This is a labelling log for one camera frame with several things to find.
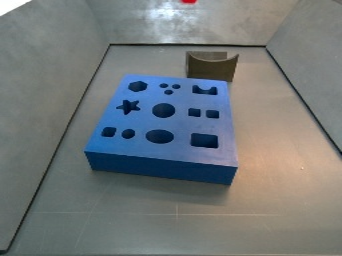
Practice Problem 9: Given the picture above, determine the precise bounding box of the dark grey curved cradle stand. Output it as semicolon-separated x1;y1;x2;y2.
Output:
185;51;239;82

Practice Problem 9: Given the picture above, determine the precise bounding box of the blue foam shape-sorter block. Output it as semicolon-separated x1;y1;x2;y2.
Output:
84;74;238;185

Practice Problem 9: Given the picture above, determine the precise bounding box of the red hexagonal prism peg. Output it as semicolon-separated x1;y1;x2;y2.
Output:
180;0;197;4

